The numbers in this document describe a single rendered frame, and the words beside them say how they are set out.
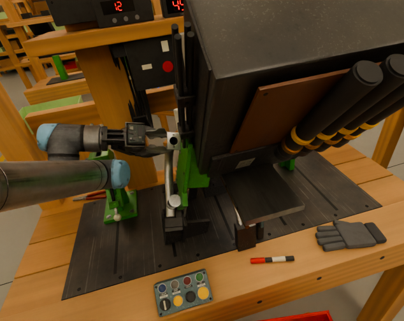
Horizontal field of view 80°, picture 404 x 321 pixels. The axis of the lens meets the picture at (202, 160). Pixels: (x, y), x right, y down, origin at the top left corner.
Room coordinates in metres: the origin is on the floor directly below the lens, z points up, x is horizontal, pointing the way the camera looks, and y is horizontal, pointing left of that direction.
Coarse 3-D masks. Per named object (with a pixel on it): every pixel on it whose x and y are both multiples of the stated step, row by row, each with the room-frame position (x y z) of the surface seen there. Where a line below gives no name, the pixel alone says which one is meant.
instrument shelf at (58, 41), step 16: (160, 16) 0.96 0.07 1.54; (48, 32) 0.94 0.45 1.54; (64, 32) 0.85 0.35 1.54; (80, 32) 0.77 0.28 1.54; (96, 32) 0.77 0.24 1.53; (112, 32) 0.78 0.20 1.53; (128, 32) 0.78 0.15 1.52; (144, 32) 0.79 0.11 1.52; (160, 32) 0.80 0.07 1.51; (32, 48) 0.74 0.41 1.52; (48, 48) 0.75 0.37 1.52; (64, 48) 0.75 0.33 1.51; (80, 48) 0.76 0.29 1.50
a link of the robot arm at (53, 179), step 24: (0, 168) 0.29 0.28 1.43; (24, 168) 0.32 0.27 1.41; (48, 168) 0.35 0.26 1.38; (72, 168) 0.39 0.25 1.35; (96, 168) 0.45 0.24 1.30; (120, 168) 0.49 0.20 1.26; (0, 192) 0.25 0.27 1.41; (24, 192) 0.29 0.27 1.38; (48, 192) 0.32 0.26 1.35; (72, 192) 0.37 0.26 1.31
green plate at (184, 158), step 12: (180, 144) 0.64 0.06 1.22; (192, 144) 0.55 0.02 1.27; (180, 156) 0.62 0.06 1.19; (192, 156) 0.56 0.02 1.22; (180, 168) 0.60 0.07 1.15; (192, 168) 0.56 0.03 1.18; (180, 180) 0.58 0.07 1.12; (192, 180) 0.56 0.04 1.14; (204, 180) 0.56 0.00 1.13; (180, 192) 0.56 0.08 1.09
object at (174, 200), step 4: (172, 196) 0.55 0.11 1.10; (176, 196) 0.55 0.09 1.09; (168, 200) 0.57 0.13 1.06; (172, 200) 0.54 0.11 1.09; (176, 200) 0.54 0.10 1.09; (180, 200) 0.54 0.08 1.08; (168, 204) 0.56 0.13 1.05; (172, 204) 0.53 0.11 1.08; (176, 204) 0.53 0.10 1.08; (172, 208) 0.56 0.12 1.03
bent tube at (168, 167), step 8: (168, 136) 0.66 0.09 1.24; (176, 136) 0.66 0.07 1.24; (168, 144) 0.64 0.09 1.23; (176, 144) 0.68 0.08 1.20; (168, 152) 0.70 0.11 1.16; (168, 160) 0.70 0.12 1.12; (168, 168) 0.69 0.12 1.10; (168, 176) 0.67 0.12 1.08; (168, 184) 0.65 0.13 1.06; (168, 192) 0.63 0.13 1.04; (168, 208) 0.59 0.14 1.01; (168, 216) 0.57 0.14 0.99
